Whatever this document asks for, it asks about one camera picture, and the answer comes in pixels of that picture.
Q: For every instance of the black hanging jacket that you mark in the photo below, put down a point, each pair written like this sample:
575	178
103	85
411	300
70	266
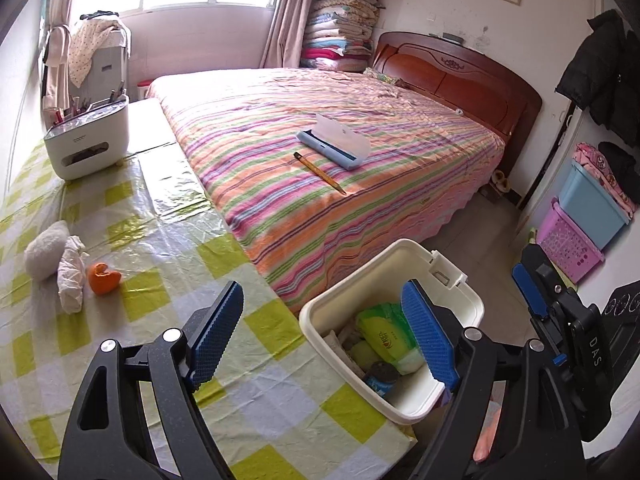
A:
605	70

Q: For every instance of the green plastic bag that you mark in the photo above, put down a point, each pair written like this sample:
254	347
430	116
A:
385	332

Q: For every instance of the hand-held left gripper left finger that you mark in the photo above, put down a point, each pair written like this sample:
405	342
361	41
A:
215	340

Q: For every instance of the red white container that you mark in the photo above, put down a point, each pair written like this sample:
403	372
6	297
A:
144	90

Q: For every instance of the bunch of pens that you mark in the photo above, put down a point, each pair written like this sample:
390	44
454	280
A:
82	105

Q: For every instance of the stack of folded quilts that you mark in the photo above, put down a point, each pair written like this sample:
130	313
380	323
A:
340	25

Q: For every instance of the white plastic bin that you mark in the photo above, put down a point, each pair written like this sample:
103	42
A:
400	270

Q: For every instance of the beige hanging garment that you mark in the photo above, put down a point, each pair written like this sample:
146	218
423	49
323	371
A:
55	60

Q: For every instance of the yellow pencil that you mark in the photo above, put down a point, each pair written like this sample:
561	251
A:
320	172

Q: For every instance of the pink printed cloth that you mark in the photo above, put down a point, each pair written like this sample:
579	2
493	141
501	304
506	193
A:
600	170

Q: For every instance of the bed with striped cover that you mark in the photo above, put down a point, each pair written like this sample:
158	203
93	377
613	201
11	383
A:
300	200

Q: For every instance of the floral pillow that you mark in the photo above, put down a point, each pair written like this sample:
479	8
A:
380	76

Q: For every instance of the orange peel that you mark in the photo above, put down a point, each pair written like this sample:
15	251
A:
102	280

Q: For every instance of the blue plastic storage box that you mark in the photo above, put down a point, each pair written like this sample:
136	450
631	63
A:
590	205

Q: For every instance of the pair of slippers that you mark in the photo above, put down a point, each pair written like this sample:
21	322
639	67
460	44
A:
500	182

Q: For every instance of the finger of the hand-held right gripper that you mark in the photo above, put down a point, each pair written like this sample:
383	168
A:
542	260
530	290

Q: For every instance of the white desktop organizer box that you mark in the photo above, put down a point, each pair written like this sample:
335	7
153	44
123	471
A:
85	130

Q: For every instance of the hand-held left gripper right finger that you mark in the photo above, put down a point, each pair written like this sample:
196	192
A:
430	335

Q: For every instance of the white oval plush toy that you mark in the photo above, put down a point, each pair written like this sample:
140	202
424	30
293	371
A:
45	252

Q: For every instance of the purple plastic basket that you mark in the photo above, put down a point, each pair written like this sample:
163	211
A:
565	245

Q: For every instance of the blue pencil case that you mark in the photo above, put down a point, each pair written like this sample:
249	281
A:
325	150

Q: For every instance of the dotted white cloth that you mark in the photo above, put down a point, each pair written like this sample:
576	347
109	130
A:
85	45

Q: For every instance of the wooden headboard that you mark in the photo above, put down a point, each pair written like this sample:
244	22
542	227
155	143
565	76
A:
450	70

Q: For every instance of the grey case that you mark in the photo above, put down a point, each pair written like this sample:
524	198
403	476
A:
453	37

